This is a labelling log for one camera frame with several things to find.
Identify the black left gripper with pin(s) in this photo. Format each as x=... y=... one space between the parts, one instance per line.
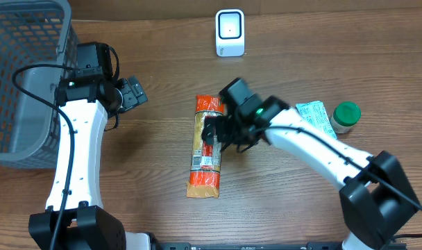
x=132 y=94

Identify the red orange snack bag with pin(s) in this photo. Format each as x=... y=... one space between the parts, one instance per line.
x=204 y=176

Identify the teal wet wipes pack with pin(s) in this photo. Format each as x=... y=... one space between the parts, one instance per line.
x=315 y=113

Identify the white barcode scanner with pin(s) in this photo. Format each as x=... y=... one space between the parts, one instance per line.
x=230 y=33

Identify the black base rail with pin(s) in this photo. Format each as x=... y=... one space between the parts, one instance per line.
x=308 y=246

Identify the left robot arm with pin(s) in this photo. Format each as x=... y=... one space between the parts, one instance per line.
x=74 y=217

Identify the grey plastic shopping basket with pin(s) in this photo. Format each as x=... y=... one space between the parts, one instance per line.
x=36 y=42

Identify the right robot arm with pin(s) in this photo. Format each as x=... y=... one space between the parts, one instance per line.
x=376 y=197

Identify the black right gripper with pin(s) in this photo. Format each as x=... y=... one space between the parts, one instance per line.
x=213 y=123

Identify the green lid jar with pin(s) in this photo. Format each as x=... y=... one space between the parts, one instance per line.
x=345 y=116

